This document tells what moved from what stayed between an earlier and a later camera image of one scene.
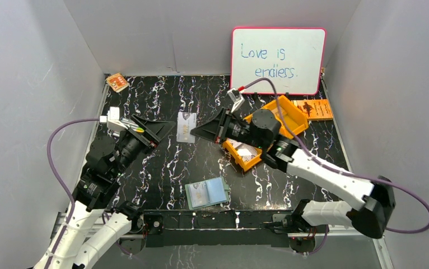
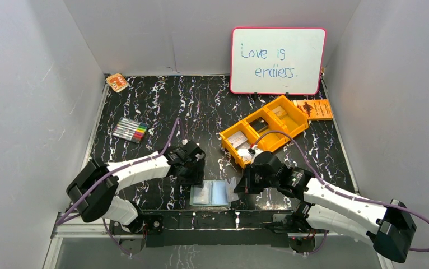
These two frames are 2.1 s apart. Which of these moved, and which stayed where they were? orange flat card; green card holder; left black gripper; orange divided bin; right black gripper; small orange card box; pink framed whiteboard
Moved: right black gripper; left black gripper; green card holder
Stayed: orange divided bin; small orange card box; pink framed whiteboard; orange flat card
